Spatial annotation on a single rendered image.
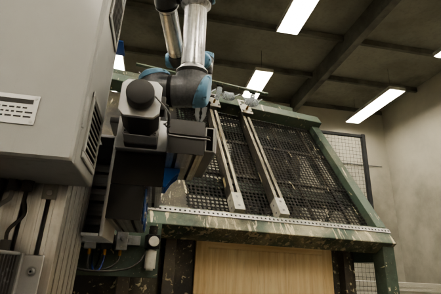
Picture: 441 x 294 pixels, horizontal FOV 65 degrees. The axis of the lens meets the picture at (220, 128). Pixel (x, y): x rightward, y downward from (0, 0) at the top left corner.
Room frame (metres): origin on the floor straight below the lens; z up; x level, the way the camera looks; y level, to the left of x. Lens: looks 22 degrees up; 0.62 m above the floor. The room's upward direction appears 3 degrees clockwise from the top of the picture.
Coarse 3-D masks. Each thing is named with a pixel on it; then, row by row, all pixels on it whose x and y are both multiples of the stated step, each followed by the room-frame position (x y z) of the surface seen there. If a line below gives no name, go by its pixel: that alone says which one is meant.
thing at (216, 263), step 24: (216, 264) 2.06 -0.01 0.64; (240, 264) 2.11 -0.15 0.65; (264, 264) 2.17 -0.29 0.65; (288, 264) 2.22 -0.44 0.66; (312, 264) 2.28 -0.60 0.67; (192, 288) 2.03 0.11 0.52; (216, 288) 2.06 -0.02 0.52; (240, 288) 2.11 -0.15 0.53; (264, 288) 2.16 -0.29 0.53; (288, 288) 2.22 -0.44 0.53; (312, 288) 2.28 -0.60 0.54
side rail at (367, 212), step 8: (312, 128) 2.79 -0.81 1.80; (320, 136) 2.73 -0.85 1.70; (320, 144) 2.70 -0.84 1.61; (328, 144) 2.69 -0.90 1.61; (328, 152) 2.62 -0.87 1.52; (328, 160) 2.62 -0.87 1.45; (336, 160) 2.58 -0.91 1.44; (336, 168) 2.54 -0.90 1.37; (344, 168) 2.54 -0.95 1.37; (344, 176) 2.47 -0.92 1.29; (344, 184) 2.48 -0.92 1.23; (352, 184) 2.44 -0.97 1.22; (352, 192) 2.40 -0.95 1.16; (360, 192) 2.41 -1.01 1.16; (352, 200) 2.41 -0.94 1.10; (360, 200) 2.35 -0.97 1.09; (360, 208) 2.35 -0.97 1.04; (368, 208) 2.32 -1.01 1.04; (368, 216) 2.29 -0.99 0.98; (376, 216) 2.30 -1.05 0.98; (368, 224) 2.30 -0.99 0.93; (376, 224) 2.24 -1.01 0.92; (384, 224) 2.27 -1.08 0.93
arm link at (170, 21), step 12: (156, 0) 1.07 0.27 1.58; (168, 0) 1.05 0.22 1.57; (168, 12) 1.12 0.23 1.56; (168, 24) 1.18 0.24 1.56; (168, 36) 1.25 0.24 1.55; (180, 36) 1.27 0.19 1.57; (168, 48) 1.32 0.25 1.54; (180, 48) 1.33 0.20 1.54; (168, 60) 1.40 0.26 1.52; (180, 60) 1.39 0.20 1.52
